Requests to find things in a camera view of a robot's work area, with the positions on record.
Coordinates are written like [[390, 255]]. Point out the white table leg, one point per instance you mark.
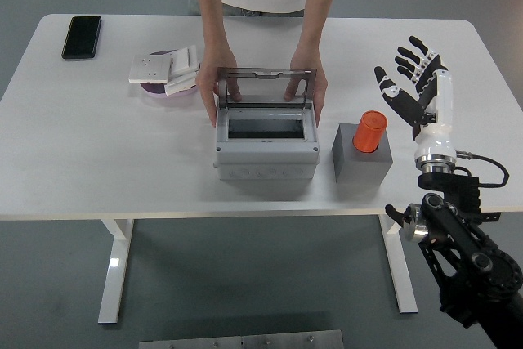
[[116, 267], [402, 275]]

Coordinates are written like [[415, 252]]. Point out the smoky transparent box lid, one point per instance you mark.
[[265, 72]]

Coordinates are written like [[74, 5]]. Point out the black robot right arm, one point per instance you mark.
[[461, 238]]

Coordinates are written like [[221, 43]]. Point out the black smartphone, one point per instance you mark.
[[81, 37]]

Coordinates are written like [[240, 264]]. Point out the grey metal plate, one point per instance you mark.
[[245, 342]]

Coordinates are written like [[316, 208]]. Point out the grey block with round hole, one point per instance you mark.
[[359, 165]]

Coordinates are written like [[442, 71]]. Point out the orange cylindrical battery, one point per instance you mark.
[[369, 132]]

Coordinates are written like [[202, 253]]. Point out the person's left hand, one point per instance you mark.
[[306, 63]]

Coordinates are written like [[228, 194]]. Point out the grey plastic electrical box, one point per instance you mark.
[[265, 157]]

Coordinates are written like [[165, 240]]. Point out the purple shallow dish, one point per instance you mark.
[[157, 89]]

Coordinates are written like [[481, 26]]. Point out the person's left forearm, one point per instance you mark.
[[320, 5]]

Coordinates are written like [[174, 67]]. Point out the person's right hand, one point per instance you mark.
[[212, 71]]

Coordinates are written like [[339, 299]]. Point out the black table control panel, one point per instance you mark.
[[492, 217]]

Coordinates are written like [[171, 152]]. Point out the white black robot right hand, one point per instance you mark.
[[443, 99]]

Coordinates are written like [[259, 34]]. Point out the white wall switch panel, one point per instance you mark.
[[180, 84], [184, 61]]

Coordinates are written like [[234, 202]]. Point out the white wall socket panel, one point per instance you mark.
[[149, 69]]

